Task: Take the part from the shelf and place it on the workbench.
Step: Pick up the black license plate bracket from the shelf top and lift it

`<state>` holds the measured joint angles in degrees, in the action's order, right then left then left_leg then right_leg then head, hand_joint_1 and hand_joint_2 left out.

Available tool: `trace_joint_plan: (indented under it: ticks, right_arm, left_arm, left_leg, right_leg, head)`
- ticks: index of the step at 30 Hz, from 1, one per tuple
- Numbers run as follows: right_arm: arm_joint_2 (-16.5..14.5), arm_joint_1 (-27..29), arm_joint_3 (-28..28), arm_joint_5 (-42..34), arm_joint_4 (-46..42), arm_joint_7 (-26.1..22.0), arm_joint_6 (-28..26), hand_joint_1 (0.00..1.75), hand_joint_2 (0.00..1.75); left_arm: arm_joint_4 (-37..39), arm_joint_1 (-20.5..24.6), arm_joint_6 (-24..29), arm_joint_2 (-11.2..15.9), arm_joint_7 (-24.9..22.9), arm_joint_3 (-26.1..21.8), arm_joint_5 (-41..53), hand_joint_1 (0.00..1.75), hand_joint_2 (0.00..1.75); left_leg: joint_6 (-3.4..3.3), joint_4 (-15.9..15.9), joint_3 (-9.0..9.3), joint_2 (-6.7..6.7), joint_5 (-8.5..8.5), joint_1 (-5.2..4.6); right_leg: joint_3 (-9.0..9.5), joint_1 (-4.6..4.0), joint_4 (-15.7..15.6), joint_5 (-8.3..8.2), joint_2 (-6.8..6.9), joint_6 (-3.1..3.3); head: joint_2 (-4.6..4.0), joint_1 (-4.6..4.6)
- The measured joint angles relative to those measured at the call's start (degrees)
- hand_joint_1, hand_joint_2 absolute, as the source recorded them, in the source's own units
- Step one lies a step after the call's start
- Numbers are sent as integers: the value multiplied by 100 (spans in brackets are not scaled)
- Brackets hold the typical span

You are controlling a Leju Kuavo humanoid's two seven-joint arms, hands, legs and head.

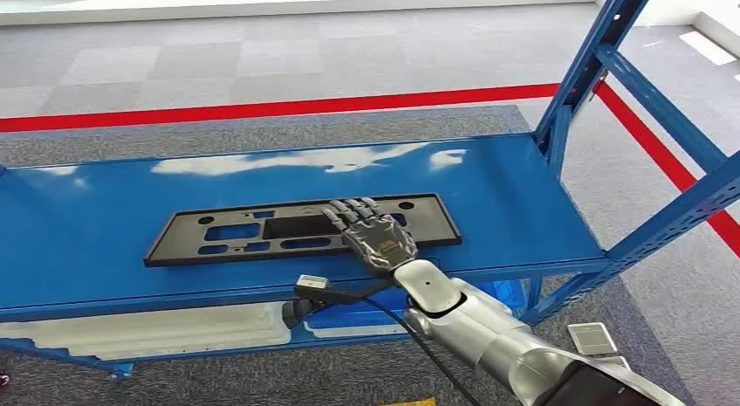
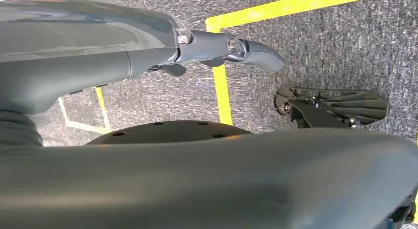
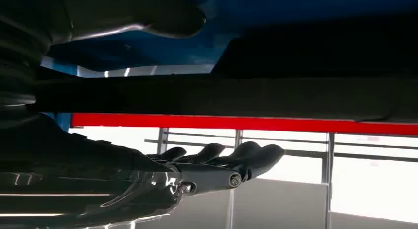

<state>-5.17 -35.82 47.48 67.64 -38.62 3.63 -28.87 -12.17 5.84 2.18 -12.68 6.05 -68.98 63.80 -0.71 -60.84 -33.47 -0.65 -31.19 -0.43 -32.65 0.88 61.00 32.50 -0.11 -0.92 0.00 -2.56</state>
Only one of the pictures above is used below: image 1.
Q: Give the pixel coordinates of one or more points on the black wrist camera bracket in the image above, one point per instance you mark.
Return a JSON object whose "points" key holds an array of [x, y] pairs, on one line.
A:
{"points": [[341, 296]]}

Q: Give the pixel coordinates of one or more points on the blue metal shelf rack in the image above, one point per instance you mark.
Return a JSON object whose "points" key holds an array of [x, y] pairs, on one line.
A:
{"points": [[520, 189]]}

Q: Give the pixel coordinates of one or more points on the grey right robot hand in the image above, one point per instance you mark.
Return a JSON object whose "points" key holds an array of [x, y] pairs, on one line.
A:
{"points": [[378, 244]]}

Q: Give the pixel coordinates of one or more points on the yellow floor tape square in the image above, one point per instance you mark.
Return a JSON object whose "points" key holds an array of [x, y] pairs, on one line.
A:
{"points": [[410, 402]]}

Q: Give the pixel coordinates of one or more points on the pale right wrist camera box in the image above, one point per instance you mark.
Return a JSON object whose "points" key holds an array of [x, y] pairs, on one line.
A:
{"points": [[312, 284]]}

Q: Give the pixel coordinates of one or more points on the silver floor socket plate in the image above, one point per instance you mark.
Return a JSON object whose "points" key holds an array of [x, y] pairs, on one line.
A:
{"points": [[591, 338]]}

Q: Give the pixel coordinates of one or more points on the black plastic mounting plate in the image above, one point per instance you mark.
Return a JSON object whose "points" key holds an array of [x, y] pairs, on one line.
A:
{"points": [[191, 241]]}

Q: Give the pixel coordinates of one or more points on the red floor tape line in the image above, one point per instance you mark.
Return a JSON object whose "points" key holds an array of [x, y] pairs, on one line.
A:
{"points": [[231, 110], [653, 143]]}

